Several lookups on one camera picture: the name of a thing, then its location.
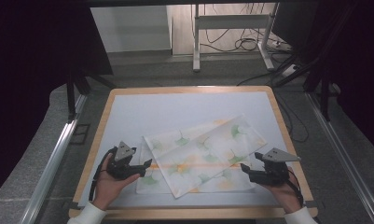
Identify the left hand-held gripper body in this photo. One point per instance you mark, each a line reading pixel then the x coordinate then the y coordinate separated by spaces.
pixel 121 163

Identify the person's left hand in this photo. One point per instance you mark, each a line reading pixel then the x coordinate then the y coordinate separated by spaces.
pixel 111 188

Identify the white power strip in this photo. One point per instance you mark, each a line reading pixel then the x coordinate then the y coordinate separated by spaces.
pixel 289 70

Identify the white table mat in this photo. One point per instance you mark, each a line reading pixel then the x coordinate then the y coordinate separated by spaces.
pixel 175 112

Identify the wooden-edged table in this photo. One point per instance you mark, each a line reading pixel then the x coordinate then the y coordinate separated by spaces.
pixel 187 213

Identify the aluminium rail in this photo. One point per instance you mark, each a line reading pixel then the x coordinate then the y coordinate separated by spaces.
pixel 52 161
pixel 346 161

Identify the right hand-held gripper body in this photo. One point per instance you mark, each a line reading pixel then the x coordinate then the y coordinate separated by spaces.
pixel 273 169

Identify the white panel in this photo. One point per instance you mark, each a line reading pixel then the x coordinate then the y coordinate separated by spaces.
pixel 130 28

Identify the black floor bracket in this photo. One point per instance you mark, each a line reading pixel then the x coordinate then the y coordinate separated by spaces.
pixel 80 133

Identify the person's right hand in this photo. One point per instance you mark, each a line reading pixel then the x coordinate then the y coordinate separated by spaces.
pixel 284 194

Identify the dark curtain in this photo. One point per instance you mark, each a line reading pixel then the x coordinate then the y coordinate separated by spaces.
pixel 362 68
pixel 26 77

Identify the white metal desk frame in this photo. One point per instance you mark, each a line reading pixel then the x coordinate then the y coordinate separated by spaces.
pixel 234 21

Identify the black metal stand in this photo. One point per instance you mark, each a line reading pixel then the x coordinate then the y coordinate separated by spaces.
pixel 324 93
pixel 71 99

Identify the white leaf-print cloth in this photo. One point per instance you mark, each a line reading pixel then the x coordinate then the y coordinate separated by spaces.
pixel 203 155

